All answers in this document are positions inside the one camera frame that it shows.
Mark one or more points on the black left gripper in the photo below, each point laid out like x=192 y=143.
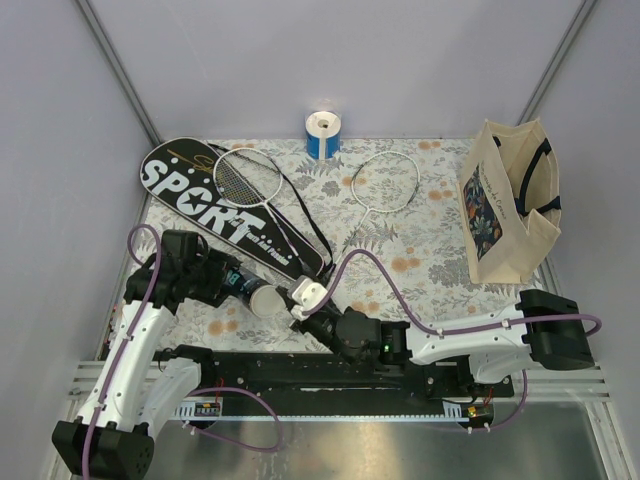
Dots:
x=219 y=264

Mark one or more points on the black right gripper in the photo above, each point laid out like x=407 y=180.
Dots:
x=299 y=325

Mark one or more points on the black shuttlecock tube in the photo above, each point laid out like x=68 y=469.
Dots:
x=258 y=296

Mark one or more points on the black sport racket cover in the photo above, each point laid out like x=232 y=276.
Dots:
x=178 y=173

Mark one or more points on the white strung badminton racket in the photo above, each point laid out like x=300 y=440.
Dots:
x=248 y=178

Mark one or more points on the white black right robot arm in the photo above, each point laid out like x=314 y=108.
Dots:
x=539 y=329

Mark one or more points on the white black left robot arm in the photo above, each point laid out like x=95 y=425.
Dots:
x=113 y=435

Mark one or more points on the white unstrung badminton racket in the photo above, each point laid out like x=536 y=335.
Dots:
x=386 y=183

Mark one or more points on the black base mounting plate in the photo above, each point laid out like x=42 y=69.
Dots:
x=300 y=375

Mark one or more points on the floral patterned table mat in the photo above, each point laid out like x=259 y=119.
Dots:
x=422 y=248

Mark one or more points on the blue white tape roll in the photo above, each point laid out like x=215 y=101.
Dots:
x=323 y=130

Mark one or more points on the beige canvas tote bag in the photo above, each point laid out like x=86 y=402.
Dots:
x=509 y=202

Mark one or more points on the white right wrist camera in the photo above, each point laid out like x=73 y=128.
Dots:
x=305 y=294

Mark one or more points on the aluminium frame rail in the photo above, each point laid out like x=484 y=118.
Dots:
x=385 y=405

